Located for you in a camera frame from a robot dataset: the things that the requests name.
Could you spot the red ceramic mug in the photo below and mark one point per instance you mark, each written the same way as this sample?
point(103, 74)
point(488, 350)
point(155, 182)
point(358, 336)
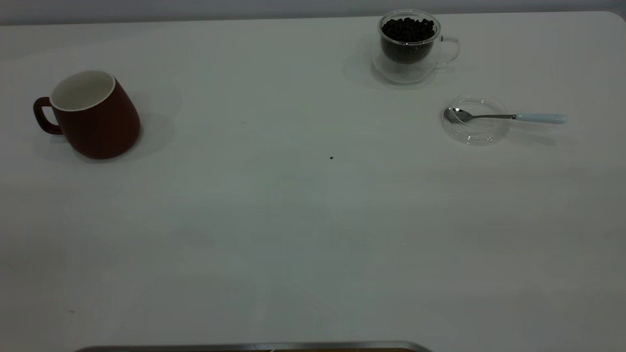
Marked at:
point(102, 127)

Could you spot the dark coffee beans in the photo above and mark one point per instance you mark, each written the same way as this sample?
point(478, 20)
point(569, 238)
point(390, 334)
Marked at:
point(407, 34)

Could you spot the clear glass saucer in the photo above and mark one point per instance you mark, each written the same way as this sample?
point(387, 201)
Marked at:
point(477, 132)

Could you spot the grey metal edge strip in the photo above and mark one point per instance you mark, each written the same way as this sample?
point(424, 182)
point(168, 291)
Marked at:
point(244, 346)

